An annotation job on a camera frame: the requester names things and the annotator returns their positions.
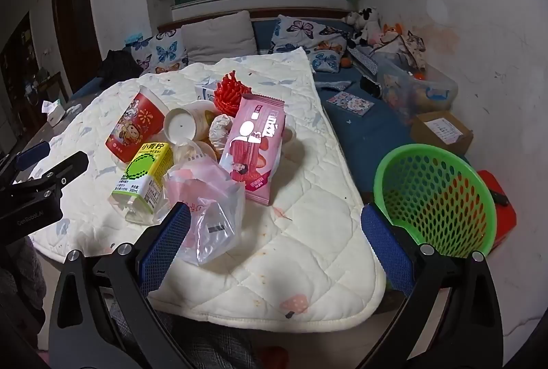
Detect butterfly print pillow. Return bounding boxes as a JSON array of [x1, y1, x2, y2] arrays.
[[130, 28, 189, 74], [271, 14, 350, 72]]

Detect orange fox plush toy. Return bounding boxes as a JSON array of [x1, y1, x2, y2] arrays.
[[380, 22, 406, 47]]

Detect pink snack packet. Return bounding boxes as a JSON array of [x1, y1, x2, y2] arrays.
[[219, 93, 286, 207]]

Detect brown cardboard box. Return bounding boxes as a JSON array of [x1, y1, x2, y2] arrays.
[[410, 110, 474, 158]]

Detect red foam fruit net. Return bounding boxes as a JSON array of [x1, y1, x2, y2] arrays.
[[212, 70, 251, 115]]

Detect small white carton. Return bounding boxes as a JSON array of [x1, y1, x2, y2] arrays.
[[194, 78, 224, 102]]

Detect red paper noodle cup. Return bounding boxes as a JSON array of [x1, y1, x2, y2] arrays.
[[105, 85, 172, 163]]

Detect small black device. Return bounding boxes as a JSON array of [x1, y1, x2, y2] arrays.
[[359, 74, 384, 98]]

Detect yellow green drink carton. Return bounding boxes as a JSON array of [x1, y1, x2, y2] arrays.
[[112, 140, 174, 221]]

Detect black clothing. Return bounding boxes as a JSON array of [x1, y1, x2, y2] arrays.
[[97, 49, 145, 85]]

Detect pink sticker book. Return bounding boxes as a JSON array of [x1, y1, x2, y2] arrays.
[[327, 91, 376, 113]]

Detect dark wooden door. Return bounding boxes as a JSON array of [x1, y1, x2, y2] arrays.
[[51, 0, 104, 94]]

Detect cow plush toy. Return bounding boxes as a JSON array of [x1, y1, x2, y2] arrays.
[[346, 7, 383, 47]]

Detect white tissue box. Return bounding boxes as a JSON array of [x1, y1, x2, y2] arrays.
[[41, 99, 70, 127]]

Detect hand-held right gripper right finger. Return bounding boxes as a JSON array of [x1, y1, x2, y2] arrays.
[[360, 203, 504, 369]]

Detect white paper cup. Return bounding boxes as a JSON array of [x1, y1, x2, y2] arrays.
[[164, 99, 219, 143]]

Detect green plastic basket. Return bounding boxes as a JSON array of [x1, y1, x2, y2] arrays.
[[373, 145, 498, 259]]

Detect grey pillow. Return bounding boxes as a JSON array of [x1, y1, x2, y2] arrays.
[[179, 10, 258, 65]]

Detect blue bed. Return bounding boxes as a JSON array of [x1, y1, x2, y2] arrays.
[[68, 8, 472, 194]]

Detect white quilted blanket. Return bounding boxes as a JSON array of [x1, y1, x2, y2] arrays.
[[28, 46, 388, 332]]

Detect clear plastic storage bin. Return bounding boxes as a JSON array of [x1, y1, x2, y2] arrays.
[[376, 51, 459, 126]]

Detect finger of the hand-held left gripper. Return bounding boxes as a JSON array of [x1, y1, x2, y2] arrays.
[[29, 150, 90, 192], [13, 141, 50, 171]]

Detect clear pink plastic bag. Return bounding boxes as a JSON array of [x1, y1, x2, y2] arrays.
[[164, 162, 246, 266]]

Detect red plastic stool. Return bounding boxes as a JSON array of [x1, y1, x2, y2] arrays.
[[474, 170, 517, 255]]

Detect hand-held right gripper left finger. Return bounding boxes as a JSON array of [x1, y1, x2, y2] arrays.
[[48, 202, 193, 369]]

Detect white paper wrapper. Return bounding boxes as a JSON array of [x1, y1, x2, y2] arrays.
[[208, 114, 234, 148]]

